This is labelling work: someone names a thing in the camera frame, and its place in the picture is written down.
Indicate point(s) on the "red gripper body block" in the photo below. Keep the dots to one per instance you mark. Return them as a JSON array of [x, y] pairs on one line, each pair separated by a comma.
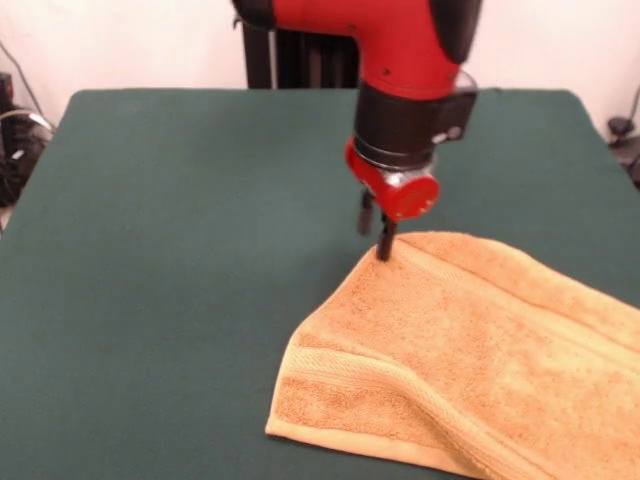
[[407, 200]]

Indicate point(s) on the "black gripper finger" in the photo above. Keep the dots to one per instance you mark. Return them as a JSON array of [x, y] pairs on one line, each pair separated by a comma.
[[365, 215], [386, 240]]

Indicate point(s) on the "tan terry towel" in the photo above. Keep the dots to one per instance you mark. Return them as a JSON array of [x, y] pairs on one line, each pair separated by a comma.
[[450, 350]]

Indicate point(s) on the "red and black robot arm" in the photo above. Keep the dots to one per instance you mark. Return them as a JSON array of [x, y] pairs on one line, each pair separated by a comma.
[[400, 60]]

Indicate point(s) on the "dark green table cloth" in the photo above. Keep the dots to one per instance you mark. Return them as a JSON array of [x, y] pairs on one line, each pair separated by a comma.
[[150, 250]]

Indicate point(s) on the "black equipment pile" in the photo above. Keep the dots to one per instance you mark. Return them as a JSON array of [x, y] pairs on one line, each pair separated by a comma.
[[15, 150]]

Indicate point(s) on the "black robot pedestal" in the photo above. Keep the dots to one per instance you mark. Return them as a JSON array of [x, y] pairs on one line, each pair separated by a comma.
[[300, 65]]

